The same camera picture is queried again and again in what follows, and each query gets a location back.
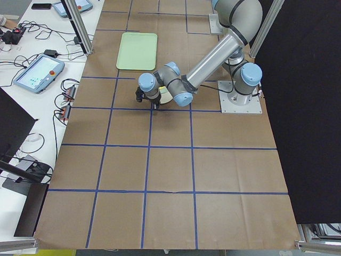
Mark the black backdrop curtain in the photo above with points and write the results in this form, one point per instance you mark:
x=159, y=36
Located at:
x=300, y=59

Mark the black monitor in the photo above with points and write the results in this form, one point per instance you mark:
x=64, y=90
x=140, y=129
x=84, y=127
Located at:
x=26, y=178

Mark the black phone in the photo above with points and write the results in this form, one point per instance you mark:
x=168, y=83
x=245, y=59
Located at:
x=41, y=6

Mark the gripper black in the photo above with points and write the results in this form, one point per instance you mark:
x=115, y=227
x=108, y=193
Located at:
x=155, y=101

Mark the white round plate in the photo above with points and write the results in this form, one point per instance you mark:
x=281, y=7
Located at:
x=165, y=96

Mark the black power adapter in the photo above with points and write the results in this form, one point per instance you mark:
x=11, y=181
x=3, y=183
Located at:
x=51, y=53

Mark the light green tray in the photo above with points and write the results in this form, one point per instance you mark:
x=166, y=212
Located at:
x=137, y=51

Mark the brown paper table cover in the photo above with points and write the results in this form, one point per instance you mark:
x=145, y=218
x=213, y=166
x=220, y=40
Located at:
x=130, y=177

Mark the teach pendant near tray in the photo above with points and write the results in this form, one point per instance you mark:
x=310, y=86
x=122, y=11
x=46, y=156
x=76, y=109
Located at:
x=40, y=74

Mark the aluminium frame post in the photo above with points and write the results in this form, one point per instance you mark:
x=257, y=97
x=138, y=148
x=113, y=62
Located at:
x=78, y=25

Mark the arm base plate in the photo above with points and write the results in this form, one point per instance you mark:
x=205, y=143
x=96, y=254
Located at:
x=235, y=103

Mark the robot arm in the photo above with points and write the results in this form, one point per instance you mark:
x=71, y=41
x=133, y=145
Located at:
x=240, y=21

